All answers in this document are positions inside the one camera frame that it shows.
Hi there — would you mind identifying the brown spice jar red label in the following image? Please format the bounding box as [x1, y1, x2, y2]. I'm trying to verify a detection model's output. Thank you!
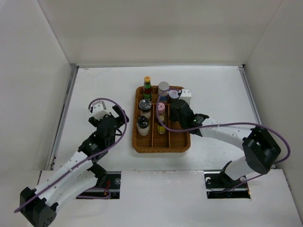
[169, 89, 182, 103]

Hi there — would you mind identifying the pink cap spice shaker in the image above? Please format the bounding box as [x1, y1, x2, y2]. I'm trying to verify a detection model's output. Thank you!
[155, 102, 165, 119]

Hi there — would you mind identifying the small yellow label bottle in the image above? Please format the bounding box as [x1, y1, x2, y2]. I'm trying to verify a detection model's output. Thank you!
[157, 115, 166, 135]

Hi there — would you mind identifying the clear jar grey lid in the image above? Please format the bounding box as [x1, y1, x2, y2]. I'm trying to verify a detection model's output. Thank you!
[139, 99, 152, 120]

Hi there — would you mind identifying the white bead jar silver lid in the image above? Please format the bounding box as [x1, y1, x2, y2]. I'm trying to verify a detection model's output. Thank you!
[158, 81, 169, 103]

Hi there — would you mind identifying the white bottle black cap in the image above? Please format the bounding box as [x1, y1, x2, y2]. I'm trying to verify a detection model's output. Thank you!
[137, 116, 150, 136]

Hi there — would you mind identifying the red sauce bottle yellow cap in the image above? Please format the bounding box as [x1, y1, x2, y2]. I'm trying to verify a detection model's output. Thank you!
[143, 76, 152, 101]

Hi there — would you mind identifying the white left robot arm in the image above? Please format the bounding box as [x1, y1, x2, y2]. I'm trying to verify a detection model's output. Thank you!
[15, 102, 129, 227]

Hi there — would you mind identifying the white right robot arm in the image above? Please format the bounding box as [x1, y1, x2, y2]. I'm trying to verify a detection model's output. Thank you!
[169, 100, 281, 187]

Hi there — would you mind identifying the brown wicker divided tray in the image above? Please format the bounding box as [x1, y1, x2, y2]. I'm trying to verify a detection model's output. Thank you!
[132, 86, 191, 153]

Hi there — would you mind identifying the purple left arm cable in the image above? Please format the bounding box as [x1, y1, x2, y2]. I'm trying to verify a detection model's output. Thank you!
[13, 97, 127, 213]

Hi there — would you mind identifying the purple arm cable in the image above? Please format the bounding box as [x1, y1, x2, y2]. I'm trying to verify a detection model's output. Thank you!
[13, 97, 127, 213]
[156, 88, 291, 192]

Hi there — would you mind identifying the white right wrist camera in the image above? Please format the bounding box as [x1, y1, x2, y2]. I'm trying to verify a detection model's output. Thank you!
[179, 88, 192, 105]

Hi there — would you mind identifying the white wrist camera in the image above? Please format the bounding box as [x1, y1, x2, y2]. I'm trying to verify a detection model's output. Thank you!
[179, 88, 192, 105]
[89, 100, 110, 120]

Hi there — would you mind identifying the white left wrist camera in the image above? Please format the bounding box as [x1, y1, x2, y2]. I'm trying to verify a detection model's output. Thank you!
[89, 100, 110, 120]

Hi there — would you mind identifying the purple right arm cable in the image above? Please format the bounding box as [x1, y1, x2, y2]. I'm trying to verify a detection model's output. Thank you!
[156, 88, 291, 192]

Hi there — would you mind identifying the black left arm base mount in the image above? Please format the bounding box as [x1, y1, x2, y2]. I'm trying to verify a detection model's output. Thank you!
[76, 171, 122, 200]

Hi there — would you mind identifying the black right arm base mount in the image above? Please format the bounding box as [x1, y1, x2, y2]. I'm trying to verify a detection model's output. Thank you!
[204, 171, 250, 199]

